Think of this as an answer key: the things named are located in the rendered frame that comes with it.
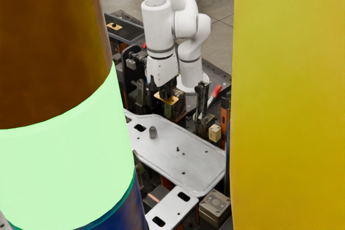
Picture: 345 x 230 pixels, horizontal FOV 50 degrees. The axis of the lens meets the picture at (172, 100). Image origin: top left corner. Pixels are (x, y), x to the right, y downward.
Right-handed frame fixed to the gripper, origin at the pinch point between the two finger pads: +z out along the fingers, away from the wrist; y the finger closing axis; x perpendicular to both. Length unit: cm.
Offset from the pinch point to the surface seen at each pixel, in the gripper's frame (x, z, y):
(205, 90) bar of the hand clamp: 4.0, 7.4, -16.1
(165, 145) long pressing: -3.4, 27.2, 0.2
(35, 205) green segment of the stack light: 60, -63, 65
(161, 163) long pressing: 1.7, 27.1, 7.6
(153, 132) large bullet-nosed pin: -9.3, 24.1, -0.1
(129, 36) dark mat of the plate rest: -54, 11, -32
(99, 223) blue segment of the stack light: 61, -60, 63
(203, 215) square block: 27.4, 25.7, 16.1
